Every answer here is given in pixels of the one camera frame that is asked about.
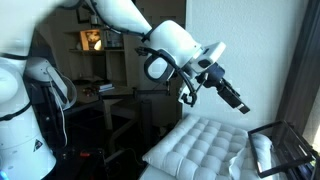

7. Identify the stack of books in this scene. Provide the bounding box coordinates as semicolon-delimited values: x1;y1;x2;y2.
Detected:
96;81;115;94

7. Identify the lit framed photo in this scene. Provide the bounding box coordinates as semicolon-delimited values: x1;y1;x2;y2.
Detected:
78;29;104;53

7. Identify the black electronics box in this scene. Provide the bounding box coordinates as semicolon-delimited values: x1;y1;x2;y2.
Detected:
54;148;106;180

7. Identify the wooden desk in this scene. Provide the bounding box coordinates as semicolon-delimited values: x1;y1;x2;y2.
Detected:
63;83;138;134

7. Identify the white tufted seat cushion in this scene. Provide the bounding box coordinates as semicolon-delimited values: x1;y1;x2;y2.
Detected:
142;114;278;180

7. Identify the row of shelf books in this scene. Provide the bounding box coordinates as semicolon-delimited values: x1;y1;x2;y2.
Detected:
103;31;124;51

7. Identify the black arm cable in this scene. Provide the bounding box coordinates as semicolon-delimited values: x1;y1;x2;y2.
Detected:
134;46;199;101

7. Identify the dark window frame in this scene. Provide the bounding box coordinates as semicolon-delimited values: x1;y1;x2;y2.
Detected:
274;0;320;180

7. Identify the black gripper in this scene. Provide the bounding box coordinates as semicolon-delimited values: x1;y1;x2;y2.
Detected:
202;62;251;115

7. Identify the black camera stand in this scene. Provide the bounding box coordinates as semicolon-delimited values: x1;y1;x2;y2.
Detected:
132;78;174;148

